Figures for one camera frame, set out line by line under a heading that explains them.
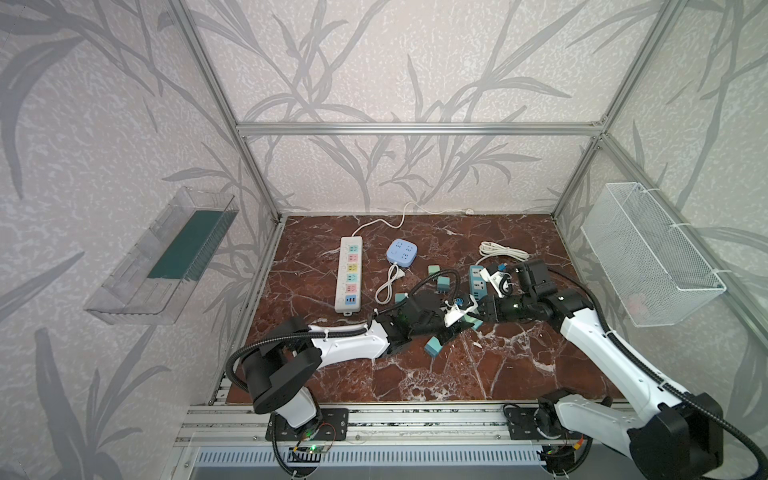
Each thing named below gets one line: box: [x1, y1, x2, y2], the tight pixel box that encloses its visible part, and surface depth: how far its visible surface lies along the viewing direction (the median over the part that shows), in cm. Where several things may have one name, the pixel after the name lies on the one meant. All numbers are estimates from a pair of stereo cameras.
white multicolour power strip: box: [335, 236, 363, 316], surface depth 101 cm
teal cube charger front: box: [424, 336, 443, 357], surface depth 86 cm
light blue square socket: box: [386, 238, 418, 268], surface depth 108 cm
